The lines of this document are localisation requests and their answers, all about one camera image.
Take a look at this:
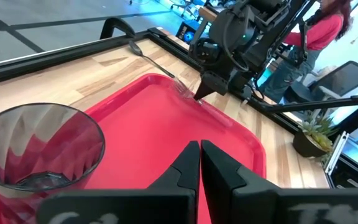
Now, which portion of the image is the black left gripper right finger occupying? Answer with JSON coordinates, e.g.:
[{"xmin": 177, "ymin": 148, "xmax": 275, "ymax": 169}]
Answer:
[{"xmin": 200, "ymin": 139, "xmax": 280, "ymax": 224}]

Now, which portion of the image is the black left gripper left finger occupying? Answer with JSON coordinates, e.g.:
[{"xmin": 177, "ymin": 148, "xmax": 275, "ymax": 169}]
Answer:
[{"xmin": 147, "ymin": 140, "xmax": 201, "ymax": 224}]

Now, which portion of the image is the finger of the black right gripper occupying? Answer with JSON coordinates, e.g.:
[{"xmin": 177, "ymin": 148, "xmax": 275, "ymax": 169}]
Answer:
[
  {"xmin": 201, "ymin": 84, "xmax": 214, "ymax": 100},
  {"xmin": 193, "ymin": 81, "xmax": 207, "ymax": 101}
]

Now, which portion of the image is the red plastic tray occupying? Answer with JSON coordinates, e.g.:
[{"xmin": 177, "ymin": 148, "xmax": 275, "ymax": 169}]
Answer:
[{"xmin": 0, "ymin": 73, "xmax": 267, "ymax": 224}]

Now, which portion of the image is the metal fork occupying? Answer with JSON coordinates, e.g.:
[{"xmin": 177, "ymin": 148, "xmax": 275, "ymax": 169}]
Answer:
[{"xmin": 128, "ymin": 40, "xmax": 203, "ymax": 105}]

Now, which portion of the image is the blue textured glass cup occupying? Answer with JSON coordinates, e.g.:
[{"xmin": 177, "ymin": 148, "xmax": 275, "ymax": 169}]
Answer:
[{"xmin": 0, "ymin": 102, "xmax": 106, "ymax": 224}]

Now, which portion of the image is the computer with blue fan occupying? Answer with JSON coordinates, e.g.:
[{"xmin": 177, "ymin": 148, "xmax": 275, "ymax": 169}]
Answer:
[{"xmin": 175, "ymin": 21, "xmax": 200, "ymax": 45}]

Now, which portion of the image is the succulent in dark pot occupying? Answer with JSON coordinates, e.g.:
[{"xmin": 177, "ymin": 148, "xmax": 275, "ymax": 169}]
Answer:
[{"xmin": 292, "ymin": 110, "xmax": 340, "ymax": 159}]

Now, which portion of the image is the person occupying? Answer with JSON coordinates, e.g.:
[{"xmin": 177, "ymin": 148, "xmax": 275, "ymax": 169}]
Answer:
[{"xmin": 259, "ymin": 0, "xmax": 354, "ymax": 104}]

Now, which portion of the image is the black metal bar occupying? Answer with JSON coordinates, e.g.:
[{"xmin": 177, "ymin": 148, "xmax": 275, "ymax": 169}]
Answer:
[{"xmin": 261, "ymin": 93, "xmax": 358, "ymax": 114}]

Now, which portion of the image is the aluminium profile piece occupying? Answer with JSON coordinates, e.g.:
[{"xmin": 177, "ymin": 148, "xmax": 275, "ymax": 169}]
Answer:
[{"xmin": 323, "ymin": 130, "xmax": 351, "ymax": 177}]

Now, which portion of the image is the dark mesh office chair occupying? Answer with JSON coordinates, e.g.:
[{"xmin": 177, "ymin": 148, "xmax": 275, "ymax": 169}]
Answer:
[{"xmin": 283, "ymin": 60, "xmax": 358, "ymax": 104}]

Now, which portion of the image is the black equipment case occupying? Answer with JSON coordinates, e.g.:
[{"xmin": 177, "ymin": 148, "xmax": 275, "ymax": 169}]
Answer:
[{"xmin": 328, "ymin": 146, "xmax": 358, "ymax": 189}]

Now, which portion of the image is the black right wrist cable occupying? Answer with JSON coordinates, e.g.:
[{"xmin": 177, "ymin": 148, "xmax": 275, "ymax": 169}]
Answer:
[{"xmin": 221, "ymin": 17, "xmax": 250, "ymax": 73}]

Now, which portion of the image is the black arched clamp handle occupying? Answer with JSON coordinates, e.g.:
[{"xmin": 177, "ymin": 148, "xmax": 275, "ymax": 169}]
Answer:
[{"xmin": 99, "ymin": 17, "xmax": 136, "ymax": 40}]

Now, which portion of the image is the black table edge frame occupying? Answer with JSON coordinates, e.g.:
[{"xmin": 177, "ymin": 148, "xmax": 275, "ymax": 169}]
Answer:
[{"xmin": 0, "ymin": 27, "xmax": 301, "ymax": 134}]

